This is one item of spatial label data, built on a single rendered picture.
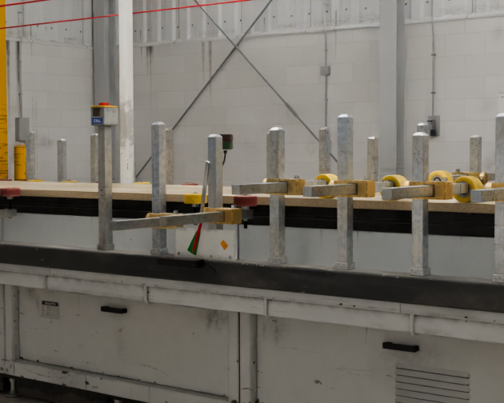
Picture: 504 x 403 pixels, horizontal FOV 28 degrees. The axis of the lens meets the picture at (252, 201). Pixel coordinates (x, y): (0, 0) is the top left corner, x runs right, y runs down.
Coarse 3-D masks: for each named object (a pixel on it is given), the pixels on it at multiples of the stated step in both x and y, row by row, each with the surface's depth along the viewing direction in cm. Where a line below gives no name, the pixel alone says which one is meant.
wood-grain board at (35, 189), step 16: (32, 192) 413; (48, 192) 408; (64, 192) 402; (80, 192) 396; (96, 192) 391; (112, 192) 386; (128, 192) 383; (144, 192) 383; (176, 192) 382; (192, 192) 381; (224, 192) 380; (368, 208) 318; (384, 208) 315; (400, 208) 312; (432, 208) 305; (448, 208) 302; (464, 208) 299; (480, 208) 296
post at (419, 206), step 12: (420, 144) 284; (420, 156) 284; (420, 168) 284; (420, 180) 284; (420, 204) 285; (420, 216) 285; (420, 228) 285; (420, 240) 285; (420, 252) 285; (420, 264) 286
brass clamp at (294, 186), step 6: (264, 180) 317; (270, 180) 315; (276, 180) 313; (282, 180) 312; (288, 180) 311; (294, 180) 309; (300, 180) 311; (288, 186) 311; (294, 186) 309; (300, 186) 311; (282, 192) 312; (288, 192) 311; (294, 192) 309; (300, 192) 311
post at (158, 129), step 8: (152, 128) 344; (160, 128) 343; (152, 136) 345; (160, 136) 343; (152, 144) 345; (160, 144) 344; (152, 152) 345; (160, 152) 344; (152, 160) 345; (160, 160) 344; (152, 168) 345; (160, 168) 344; (152, 176) 345; (160, 176) 344; (152, 184) 346; (160, 184) 344; (152, 192) 346; (160, 192) 344; (152, 200) 346; (160, 200) 344; (152, 208) 346; (160, 208) 345; (152, 232) 347; (160, 232) 345; (152, 240) 347; (160, 240) 345; (152, 248) 347; (160, 248) 345
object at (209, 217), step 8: (160, 216) 306; (168, 216) 305; (176, 216) 308; (184, 216) 311; (192, 216) 314; (200, 216) 317; (208, 216) 320; (216, 216) 323; (248, 216) 337; (160, 224) 306; (168, 224) 305; (176, 224) 308; (184, 224) 311
